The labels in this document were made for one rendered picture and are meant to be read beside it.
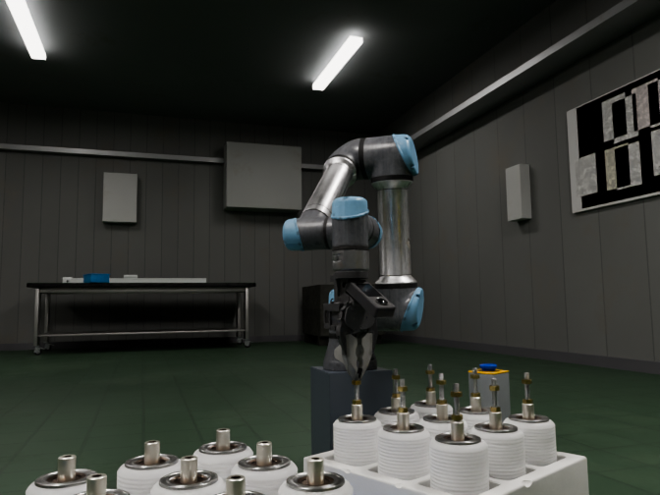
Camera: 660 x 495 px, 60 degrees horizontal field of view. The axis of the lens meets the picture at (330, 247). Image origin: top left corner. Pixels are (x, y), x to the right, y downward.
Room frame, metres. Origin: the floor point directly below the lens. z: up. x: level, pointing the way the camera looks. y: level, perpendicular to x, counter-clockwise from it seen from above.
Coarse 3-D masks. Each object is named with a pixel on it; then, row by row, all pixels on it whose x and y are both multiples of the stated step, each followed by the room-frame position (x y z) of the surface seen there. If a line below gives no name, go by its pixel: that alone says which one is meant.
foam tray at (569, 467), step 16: (304, 464) 1.15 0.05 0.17; (336, 464) 1.10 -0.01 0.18; (560, 464) 1.08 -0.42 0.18; (576, 464) 1.10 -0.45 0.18; (352, 480) 1.05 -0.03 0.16; (368, 480) 1.02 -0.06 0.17; (384, 480) 1.00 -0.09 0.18; (400, 480) 1.00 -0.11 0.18; (416, 480) 0.99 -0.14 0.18; (496, 480) 0.99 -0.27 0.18; (512, 480) 0.99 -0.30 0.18; (528, 480) 0.99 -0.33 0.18; (544, 480) 1.01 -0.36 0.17; (560, 480) 1.05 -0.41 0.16; (576, 480) 1.09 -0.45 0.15
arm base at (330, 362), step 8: (336, 336) 1.57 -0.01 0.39; (328, 344) 1.61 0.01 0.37; (336, 344) 1.57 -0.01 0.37; (328, 352) 1.59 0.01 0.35; (328, 360) 1.57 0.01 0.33; (336, 360) 1.56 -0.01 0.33; (376, 360) 1.61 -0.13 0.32; (328, 368) 1.57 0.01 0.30; (336, 368) 1.55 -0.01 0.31; (344, 368) 1.54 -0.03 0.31; (368, 368) 1.56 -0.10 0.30
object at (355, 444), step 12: (336, 420) 1.15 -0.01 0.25; (336, 432) 1.13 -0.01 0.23; (348, 432) 1.11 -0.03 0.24; (360, 432) 1.10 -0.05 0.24; (372, 432) 1.11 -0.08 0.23; (336, 444) 1.13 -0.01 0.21; (348, 444) 1.11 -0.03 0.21; (360, 444) 1.10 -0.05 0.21; (372, 444) 1.11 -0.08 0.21; (336, 456) 1.13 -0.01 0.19; (348, 456) 1.11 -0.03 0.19; (360, 456) 1.10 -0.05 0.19; (372, 456) 1.11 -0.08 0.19
